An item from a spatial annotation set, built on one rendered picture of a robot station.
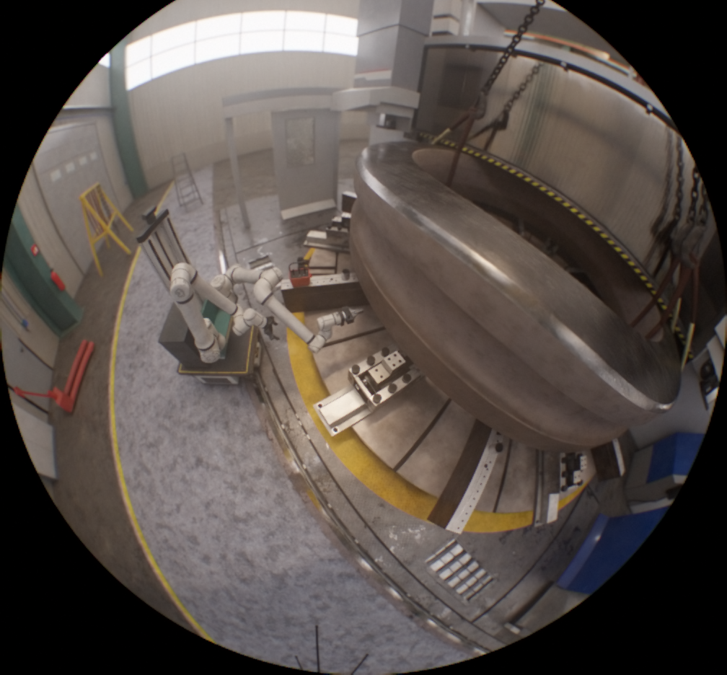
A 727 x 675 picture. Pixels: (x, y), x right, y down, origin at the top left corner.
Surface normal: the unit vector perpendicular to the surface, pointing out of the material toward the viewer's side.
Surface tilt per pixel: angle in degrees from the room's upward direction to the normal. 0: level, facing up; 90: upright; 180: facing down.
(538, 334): 90
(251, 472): 0
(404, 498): 0
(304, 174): 90
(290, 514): 0
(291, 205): 90
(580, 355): 45
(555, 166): 90
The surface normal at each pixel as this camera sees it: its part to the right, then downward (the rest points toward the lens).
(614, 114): -0.83, 0.39
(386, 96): 0.54, 0.69
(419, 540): 0.08, -0.62
